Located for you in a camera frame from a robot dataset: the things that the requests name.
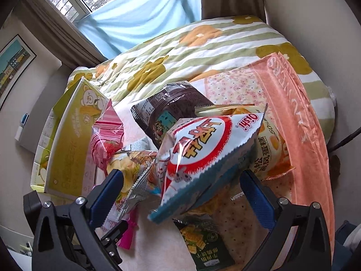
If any magenta small wrapper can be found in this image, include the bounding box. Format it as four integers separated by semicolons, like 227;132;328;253
116;207;139;249

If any orange cake packet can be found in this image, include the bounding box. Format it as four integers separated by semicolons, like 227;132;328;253
194;103;296;182

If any pink strawberry snack packet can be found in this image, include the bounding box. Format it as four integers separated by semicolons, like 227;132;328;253
91;99;126;177

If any yellow-green cardboard box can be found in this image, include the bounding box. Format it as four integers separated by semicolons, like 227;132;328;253
30;77;111;199

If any peach orange towel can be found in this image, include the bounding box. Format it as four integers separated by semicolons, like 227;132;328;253
252;52;337;260

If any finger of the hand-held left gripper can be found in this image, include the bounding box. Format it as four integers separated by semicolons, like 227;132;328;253
99;220;128;264

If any white and red snack bag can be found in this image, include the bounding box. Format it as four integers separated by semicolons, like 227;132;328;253
148;111;267;224

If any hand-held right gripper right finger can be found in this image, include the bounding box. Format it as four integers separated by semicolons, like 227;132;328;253
240;170;335;271

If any dark green cracker packet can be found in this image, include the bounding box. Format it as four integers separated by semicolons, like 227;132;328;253
173;214;235;271

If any light blue curtain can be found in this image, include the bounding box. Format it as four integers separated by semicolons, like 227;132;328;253
76;0;204;60

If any yellow chips packet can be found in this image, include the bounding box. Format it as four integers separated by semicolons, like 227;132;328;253
102;143;159;232

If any dark brown object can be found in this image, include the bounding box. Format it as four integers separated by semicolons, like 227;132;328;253
328;154;344;190

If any white wall holder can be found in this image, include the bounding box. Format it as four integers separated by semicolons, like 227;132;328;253
14;113;30;142

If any striped flower blanket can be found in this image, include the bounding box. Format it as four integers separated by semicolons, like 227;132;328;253
66;15;337;147

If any dark brown snack bag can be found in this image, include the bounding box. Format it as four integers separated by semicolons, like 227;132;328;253
130;80;215;148

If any black cable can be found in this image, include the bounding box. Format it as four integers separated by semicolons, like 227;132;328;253
327;126;361;151

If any framed wall poster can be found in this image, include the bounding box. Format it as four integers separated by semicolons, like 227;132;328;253
0;34;38;111

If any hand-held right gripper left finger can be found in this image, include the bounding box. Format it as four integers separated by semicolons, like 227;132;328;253
32;169;125;271

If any white cloth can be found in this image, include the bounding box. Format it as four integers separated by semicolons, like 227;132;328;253
342;227;361;256

